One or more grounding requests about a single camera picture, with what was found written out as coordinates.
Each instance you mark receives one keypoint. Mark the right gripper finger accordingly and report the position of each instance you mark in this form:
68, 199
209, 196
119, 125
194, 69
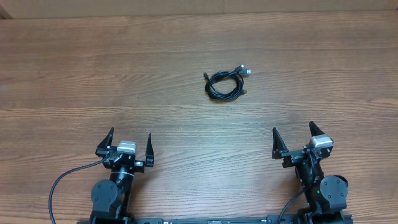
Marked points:
279, 147
314, 129

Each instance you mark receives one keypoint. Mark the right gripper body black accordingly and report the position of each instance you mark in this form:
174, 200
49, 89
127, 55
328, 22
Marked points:
293, 158

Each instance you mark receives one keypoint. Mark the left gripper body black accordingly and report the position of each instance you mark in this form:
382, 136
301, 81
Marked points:
138, 165

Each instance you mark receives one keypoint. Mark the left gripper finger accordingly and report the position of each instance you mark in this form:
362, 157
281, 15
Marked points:
107, 141
149, 153

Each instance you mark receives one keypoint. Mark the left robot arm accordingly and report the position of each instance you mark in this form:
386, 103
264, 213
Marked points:
111, 196

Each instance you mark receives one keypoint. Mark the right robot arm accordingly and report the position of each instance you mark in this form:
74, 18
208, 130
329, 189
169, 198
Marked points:
325, 195

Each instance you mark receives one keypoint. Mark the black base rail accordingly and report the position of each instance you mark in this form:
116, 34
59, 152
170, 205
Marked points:
270, 219

